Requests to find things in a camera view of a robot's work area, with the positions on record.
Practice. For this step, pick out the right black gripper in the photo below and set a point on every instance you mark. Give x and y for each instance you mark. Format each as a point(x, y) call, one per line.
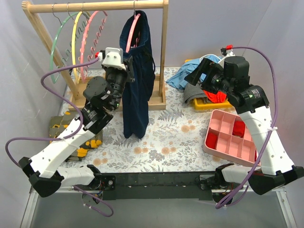
point(206, 73)

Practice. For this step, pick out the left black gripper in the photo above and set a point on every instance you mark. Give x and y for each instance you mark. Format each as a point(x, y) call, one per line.
point(128, 70)

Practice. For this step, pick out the navy blue shorts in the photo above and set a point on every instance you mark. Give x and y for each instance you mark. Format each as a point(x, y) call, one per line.
point(137, 94)

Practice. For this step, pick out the pink hanger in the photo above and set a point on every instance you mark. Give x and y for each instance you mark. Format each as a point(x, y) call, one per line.
point(98, 35)
point(133, 39)

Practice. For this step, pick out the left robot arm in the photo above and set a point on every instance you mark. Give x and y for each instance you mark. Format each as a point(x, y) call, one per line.
point(43, 169)

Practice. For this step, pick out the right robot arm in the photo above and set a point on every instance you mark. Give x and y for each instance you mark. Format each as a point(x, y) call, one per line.
point(252, 105)

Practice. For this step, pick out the light blue shorts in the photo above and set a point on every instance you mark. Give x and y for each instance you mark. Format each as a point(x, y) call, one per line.
point(178, 80)

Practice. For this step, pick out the green hanger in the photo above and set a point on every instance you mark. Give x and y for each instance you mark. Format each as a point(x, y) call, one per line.
point(79, 34)

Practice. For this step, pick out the yellow hanger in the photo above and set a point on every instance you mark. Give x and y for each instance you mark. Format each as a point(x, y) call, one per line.
point(73, 41)

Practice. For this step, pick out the camouflage shorts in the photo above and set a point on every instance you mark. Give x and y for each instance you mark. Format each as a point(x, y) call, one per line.
point(58, 124)

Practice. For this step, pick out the grey garment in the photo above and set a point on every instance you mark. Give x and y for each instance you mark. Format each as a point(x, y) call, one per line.
point(191, 92)

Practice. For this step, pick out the yellow plastic tray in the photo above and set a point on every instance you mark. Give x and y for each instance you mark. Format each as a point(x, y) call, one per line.
point(205, 104)

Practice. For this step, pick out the red knitted garment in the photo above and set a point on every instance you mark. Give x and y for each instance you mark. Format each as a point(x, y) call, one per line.
point(219, 97)

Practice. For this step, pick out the wooden clothes rack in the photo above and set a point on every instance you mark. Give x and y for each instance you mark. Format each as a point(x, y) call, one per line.
point(158, 98)

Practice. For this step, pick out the red cloth in organizer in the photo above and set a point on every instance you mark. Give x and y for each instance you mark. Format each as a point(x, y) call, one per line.
point(239, 129)
point(211, 140)

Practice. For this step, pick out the pink divided organizer tray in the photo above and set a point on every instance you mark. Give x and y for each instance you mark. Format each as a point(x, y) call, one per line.
point(229, 147)

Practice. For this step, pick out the floral table mat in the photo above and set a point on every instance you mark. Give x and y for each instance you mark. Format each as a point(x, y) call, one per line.
point(173, 142)

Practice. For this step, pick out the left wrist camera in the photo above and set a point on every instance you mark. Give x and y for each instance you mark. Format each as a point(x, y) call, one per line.
point(111, 57)

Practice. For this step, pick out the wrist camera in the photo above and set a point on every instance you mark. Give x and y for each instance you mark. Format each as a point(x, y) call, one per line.
point(111, 57)
point(227, 51)

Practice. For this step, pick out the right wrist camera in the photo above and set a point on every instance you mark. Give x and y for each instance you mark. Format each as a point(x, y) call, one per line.
point(227, 51)

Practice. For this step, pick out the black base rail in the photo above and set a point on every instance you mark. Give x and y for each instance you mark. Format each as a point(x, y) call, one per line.
point(160, 185)

